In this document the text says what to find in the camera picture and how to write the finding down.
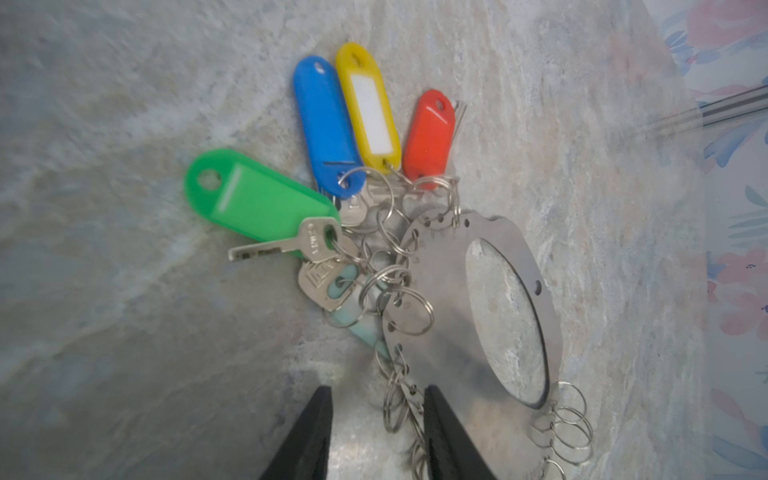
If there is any blue key tag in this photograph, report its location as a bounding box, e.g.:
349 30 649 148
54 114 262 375
293 56 366 199

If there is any yellow key tag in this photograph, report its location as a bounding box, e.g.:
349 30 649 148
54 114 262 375
335 42 402 175

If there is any aluminium corner post left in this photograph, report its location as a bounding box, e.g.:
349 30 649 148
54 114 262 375
642 85 767 137

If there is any pale mint key tag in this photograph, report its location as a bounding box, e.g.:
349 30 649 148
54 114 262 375
324 277 390 360

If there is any silver key on green tag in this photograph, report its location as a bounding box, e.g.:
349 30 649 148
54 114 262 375
228 217 355 263

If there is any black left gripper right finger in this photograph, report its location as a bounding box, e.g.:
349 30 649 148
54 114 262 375
424 385 495 480

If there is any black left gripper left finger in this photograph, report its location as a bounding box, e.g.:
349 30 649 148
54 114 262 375
260 385 333 480

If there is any red key tag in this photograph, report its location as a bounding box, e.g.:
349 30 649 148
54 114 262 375
402 89 456 182

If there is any green key tag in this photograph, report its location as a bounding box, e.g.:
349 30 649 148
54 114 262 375
184 149 340 242

